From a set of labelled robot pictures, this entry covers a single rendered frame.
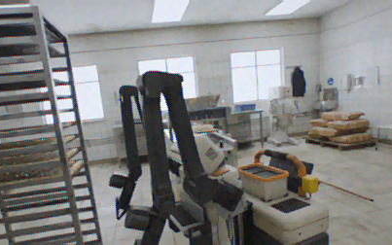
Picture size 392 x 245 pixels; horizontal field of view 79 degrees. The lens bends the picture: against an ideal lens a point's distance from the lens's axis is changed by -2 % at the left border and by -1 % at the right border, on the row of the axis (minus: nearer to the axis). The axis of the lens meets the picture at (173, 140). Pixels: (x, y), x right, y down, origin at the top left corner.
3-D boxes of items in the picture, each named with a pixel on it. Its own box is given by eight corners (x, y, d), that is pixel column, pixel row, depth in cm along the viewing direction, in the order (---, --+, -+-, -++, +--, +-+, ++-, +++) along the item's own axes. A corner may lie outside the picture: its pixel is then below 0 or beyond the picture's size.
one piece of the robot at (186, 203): (194, 226, 124) (190, 186, 120) (223, 255, 98) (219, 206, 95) (164, 234, 118) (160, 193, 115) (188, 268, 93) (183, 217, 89)
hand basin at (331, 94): (350, 122, 550) (351, 74, 532) (336, 123, 545) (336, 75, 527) (319, 119, 646) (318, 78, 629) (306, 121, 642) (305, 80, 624)
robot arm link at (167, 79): (184, 60, 69) (171, 66, 78) (140, 71, 65) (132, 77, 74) (218, 197, 79) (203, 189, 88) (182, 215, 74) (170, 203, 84)
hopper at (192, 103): (172, 111, 301) (170, 99, 299) (215, 106, 306) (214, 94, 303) (174, 111, 273) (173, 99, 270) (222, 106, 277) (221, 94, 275)
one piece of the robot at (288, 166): (257, 190, 141) (268, 153, 141) (310, 213, 109) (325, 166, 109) (242, 186, 137) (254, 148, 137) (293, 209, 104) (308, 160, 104)
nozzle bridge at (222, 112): (168, 138, 308) (165, 111, 302) (223, 131, 314) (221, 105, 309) (170, 142, 276) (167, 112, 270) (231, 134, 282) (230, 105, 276)
